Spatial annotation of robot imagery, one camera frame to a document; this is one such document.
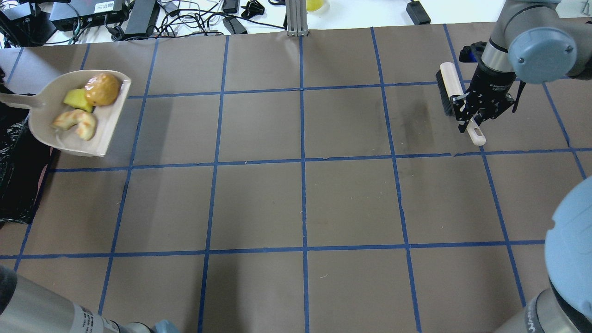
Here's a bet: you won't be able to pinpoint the toy croissant piece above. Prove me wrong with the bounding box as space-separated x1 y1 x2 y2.
51 109 98 141

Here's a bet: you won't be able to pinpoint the yellow sponge block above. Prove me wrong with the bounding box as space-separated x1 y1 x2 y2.
62 88 94 112

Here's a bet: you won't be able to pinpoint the brown toy potato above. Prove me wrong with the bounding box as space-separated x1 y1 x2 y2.
84 73 122 107

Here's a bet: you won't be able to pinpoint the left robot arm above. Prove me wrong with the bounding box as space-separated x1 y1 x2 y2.
0 265 179 333

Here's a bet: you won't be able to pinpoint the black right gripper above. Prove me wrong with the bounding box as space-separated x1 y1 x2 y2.
457 69 526 133

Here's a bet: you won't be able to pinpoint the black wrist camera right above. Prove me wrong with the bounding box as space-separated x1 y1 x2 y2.
458 41 487 63

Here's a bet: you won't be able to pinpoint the aluminium frame post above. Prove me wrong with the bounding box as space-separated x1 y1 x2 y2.
285 0 309 37

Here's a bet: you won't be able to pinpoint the yellow tape roll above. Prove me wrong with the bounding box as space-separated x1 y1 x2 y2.
305 0 325 12

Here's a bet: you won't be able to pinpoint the bin with black bag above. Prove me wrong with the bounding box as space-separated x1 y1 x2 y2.
0 69 54 225

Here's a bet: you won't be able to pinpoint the beige plastic dustpan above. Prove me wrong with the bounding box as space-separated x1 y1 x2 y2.
1 70 132 157

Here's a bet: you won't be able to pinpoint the white hand brush black bristles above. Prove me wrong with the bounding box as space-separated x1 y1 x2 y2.
436 62 486 146

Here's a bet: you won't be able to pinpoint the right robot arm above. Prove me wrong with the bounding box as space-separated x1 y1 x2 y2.
436 0 592 333

